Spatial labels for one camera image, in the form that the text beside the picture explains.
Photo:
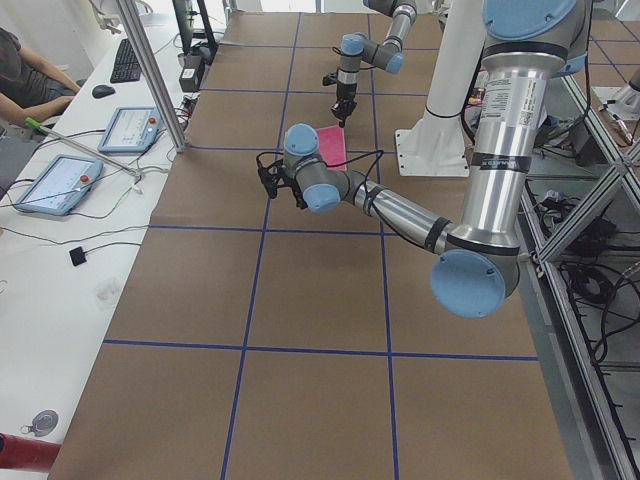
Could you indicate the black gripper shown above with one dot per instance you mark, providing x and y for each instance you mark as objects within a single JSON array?
[
  {"x": 344, "y": 93},
  {"x": 299, "y": 193}
]

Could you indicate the pink and grey towel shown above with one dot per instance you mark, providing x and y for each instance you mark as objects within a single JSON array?
[{"x": 332, "y": 147}]

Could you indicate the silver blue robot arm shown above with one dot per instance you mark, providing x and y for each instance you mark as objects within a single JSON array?
[
  {"x": 526, "y": 44},
  {"x": 357, "y": 48}
]

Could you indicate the black box with white label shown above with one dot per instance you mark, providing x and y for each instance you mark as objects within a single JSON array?
[{"x": 193, "y": 68}]

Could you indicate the far teach pendant tablet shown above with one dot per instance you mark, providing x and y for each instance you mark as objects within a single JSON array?
[{"x": 131, "y": 130}]

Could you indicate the teach pendant tablet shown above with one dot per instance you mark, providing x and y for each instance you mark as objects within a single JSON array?
[
  {"x": 131, "y": 130},
  {"x": 61, "y": 186}
]

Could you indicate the black computer keyboard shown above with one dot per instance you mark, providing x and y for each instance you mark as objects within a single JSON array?
[{"x": 126, "y": 67}]

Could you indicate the black computer mouse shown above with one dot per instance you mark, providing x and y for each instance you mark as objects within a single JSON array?
[{"x": 102, "y": 91}]

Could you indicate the small black square puck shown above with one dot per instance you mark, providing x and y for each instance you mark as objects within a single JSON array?
[{"x": 78, "y": 256}]

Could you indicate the near teach pendant tablet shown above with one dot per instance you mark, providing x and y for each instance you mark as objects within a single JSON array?
[{"x": 61, "y": 186}]

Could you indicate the metal rod with green tip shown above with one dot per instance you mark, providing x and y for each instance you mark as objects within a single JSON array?
[{"x": 38, "y": 126}]

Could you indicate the seated person in grey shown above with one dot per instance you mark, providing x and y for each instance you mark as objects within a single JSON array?
[{"x": 31, "y": 86}]

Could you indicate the round silver tape dispenser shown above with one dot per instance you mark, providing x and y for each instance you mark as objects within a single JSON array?
[{"x": 43, "y": 424}]

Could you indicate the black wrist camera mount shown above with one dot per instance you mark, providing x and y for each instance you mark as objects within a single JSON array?
[{"x": 271, "y": 177}]

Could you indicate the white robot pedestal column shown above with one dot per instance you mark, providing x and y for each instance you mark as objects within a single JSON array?
[{"x": 435, "y": 146}]

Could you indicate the aluminium frame post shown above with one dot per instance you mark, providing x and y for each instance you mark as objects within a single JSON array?
[{"x": 135, "y": 31}]

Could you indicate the aluminium side frame rail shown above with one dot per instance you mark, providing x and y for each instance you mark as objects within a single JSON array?
[{"x": 580, "y": 219}]

